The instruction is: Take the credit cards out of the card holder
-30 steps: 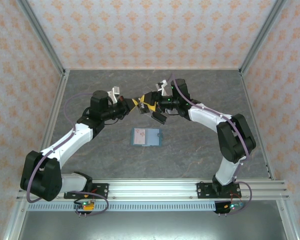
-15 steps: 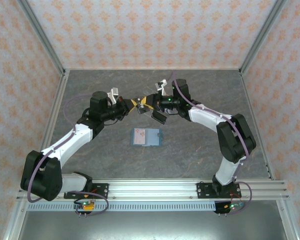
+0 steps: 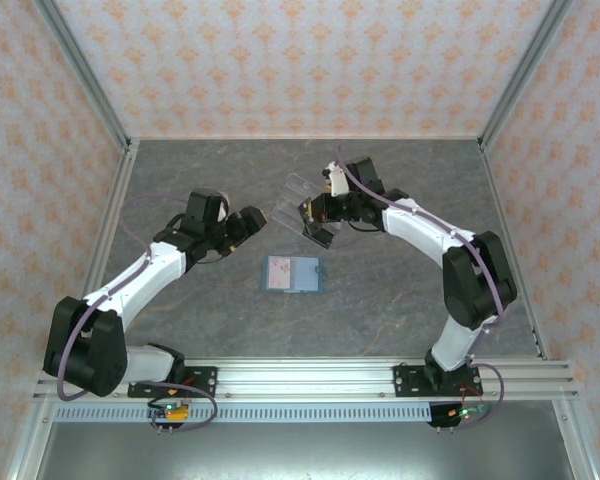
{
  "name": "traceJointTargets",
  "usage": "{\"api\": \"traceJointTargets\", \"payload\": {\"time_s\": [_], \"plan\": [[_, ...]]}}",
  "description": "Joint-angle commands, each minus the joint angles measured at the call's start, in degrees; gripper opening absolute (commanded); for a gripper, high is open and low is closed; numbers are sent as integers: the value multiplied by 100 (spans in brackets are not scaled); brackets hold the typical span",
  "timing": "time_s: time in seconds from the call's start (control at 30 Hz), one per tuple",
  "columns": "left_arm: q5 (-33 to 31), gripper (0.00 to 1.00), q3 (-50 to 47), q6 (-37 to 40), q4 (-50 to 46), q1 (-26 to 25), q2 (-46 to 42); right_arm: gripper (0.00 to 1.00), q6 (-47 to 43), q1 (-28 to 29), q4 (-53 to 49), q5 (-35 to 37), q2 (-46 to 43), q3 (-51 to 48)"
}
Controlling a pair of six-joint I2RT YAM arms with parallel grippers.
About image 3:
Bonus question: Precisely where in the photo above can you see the right controller circuit board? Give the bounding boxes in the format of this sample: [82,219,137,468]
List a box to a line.
[429,399,491,431]

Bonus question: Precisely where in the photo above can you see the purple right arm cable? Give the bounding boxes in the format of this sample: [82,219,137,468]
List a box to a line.
[334,144,506,432]

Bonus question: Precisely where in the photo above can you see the left controller circuit board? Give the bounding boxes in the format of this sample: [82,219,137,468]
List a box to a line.
[147,399,191,426]

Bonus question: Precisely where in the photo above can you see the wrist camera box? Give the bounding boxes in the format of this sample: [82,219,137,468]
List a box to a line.
[322,160,352,197]
[187,188,230,226]

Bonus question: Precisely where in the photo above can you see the floral print credit card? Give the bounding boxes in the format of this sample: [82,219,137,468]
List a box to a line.
[265,256,294,290]

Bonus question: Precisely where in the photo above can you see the grey slotted cable duct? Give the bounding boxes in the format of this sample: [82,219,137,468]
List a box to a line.
[52,403,489,425]

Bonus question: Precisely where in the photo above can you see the shiny metal panel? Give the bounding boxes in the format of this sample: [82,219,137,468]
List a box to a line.
[32,422,574,480]

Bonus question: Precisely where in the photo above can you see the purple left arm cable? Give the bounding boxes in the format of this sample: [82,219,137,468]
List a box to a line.
[54,194,219,436]

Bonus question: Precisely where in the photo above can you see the clear acrylic tiered card holder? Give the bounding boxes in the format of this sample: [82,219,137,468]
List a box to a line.
[272,172,344,239]

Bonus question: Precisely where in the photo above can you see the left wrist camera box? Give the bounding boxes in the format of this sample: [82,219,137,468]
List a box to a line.
[187,188,230,226]

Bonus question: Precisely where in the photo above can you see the light blue card case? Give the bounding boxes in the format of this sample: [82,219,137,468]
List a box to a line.
[258,253,328,295]

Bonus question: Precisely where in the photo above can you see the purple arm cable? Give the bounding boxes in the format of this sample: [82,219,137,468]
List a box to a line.
[334,144,506,432]
[54,194,219,436]

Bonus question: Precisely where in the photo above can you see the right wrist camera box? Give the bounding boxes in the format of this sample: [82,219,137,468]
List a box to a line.
[322,160,352,197]

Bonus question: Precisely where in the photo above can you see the controller circuit board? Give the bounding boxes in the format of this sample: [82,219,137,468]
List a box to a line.
[147,399,191,426]
[429,399,491,431]

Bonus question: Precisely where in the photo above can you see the aluminium frame corner post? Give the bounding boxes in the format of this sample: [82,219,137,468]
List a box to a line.
[477,0,579,151]
[32,0,134,151]

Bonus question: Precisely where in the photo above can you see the aluminium front mounting rail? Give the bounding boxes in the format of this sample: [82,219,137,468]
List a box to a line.
[32,357,580,401]

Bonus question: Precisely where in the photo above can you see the aluminium side frame rail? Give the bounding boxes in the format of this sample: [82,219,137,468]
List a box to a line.
[479,139,599,480]
[4,139,142,480]

